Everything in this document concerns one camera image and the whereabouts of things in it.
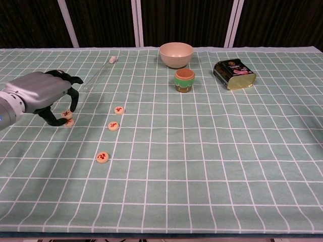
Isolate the glass test tube white stopper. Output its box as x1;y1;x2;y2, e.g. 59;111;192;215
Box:
82;55;117;92

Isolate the green checked tablecloth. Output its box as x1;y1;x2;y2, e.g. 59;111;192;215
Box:
0;46;323;234

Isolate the white partition frame post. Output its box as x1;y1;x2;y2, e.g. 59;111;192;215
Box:
57;0;80;48
131;0;144;47
224;0;245;47

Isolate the beige bowl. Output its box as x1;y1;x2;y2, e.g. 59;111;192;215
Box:
158;42;194;69

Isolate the small orange green cup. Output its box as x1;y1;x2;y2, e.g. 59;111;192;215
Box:
174;69;196;94

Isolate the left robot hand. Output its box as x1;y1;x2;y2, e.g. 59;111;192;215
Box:
4;70;84;127

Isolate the black gold luncheon meat tin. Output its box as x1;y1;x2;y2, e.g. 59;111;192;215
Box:
213;58;257;91

